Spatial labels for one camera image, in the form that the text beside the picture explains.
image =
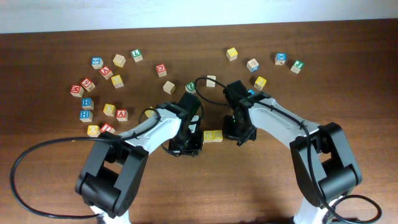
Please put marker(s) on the blue H block lower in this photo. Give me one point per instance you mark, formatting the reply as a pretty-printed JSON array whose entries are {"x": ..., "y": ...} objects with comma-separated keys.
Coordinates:
[{"x": 86, "y": 116}]

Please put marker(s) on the blue h block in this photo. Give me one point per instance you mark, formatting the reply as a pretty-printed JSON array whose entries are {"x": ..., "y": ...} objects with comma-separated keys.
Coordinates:
[
  {"x": 87, "y": 104},
  {"x": 86, "y": 116}
]

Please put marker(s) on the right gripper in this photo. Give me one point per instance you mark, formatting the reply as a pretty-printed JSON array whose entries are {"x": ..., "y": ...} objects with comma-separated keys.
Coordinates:
[{"x": 230, "y": 133}]

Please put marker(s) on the yellow block upper left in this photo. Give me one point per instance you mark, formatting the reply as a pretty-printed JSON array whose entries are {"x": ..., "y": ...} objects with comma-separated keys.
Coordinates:
[{"x": 117, "y": 81}]

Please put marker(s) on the yellow Q block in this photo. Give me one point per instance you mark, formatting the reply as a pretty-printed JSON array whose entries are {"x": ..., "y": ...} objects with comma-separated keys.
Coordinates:
[{"x": 149, "y": 112}]

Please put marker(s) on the plain wood block picture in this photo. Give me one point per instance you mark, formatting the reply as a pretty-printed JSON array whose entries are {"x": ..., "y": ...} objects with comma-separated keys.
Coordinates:
[{"x": 210, "y": 82}]

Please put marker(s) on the yellow block top right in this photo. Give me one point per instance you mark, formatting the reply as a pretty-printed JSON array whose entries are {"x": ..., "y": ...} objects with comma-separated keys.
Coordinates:
[{"x": 232, "y": 54}]

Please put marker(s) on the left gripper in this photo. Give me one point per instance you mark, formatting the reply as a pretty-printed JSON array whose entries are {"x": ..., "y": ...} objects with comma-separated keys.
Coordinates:
[{"x": 196, "y": 145}]

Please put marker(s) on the plain wood block centre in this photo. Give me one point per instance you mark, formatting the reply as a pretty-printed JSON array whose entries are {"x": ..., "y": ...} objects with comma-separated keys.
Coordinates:
[{"x": 169, "y": 87}]

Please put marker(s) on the red A block lower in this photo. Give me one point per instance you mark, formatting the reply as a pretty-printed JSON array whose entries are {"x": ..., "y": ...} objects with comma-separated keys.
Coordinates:
[{"x": 121, "y": 115}]

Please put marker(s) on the red G block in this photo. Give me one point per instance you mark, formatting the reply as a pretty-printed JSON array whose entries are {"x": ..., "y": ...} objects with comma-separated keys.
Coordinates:
[{"x": 161, "y": 70}]

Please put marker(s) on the red A block upper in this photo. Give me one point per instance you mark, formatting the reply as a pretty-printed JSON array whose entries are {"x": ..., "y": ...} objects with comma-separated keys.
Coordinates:
[{"x": 106, "y": 72}]

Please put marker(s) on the blue X block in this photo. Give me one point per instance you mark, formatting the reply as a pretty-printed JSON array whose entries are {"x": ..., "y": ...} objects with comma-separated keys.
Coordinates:
[{"x": 280, "y": 58}]

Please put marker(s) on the green L block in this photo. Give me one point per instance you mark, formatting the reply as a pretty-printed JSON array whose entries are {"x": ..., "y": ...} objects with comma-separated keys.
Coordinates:
[{"x": 137, "y": 56}]

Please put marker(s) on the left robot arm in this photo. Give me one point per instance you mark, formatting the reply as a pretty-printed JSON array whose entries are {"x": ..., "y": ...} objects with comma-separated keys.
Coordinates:
[{"x": 111, "y": 176}]

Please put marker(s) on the yellow O block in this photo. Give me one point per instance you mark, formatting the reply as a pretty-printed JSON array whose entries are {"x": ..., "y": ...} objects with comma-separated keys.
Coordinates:
[{"x": 109, "y": 110}]

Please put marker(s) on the red I block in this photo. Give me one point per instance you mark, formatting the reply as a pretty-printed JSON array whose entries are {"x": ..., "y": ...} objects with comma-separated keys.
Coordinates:
[{"x": 107, "y": 128}]

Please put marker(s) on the blue S block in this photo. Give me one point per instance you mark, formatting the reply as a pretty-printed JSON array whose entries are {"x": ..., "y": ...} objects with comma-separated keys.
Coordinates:
[{"x": 97, "y": 62}]

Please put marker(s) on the blue H block upper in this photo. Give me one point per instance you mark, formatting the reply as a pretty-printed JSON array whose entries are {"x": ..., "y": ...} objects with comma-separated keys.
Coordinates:
[{"x": 87, "y": 104}]

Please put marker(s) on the red a block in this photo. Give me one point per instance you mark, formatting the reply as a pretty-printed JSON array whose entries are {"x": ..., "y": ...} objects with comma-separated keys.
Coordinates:
[
  {"x": 106, "y": 72},
  {"x": 121, "y": 115}
]

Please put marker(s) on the red M block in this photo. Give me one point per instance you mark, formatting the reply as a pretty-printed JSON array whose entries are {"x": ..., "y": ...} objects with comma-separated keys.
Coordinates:
[{"x": 77, "y": 91}]

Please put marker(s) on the yellow C block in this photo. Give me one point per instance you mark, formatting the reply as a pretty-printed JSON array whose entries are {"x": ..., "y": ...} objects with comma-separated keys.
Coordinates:
[{"x": 93, "y": 131}]

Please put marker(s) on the green J block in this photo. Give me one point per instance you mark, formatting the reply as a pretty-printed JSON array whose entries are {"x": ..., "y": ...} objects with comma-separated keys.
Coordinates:
[{"x": 297, "y": 66}]

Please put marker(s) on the red 9 block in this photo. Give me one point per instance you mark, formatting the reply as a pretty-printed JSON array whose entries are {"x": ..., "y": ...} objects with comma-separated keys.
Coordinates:
[{"x": 87, "y": 84}]

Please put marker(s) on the wood block blue D side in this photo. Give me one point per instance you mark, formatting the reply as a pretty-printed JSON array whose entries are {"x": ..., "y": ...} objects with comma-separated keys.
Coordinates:
[{"x": 252, "y": 65}]

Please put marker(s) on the plain wood yellow-sided block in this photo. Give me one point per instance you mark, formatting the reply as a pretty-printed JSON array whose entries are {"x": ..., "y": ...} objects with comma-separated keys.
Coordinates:
[{"x": 119, "y": 60}]

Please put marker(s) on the green Z block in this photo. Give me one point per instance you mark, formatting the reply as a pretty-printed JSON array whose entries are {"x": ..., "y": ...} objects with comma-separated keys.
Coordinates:
[{"x": 190, "y": 87}]

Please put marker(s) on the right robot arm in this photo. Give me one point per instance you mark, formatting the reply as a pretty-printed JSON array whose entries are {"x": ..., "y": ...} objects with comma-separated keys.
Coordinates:
[{"x": 324, "y": 164}]

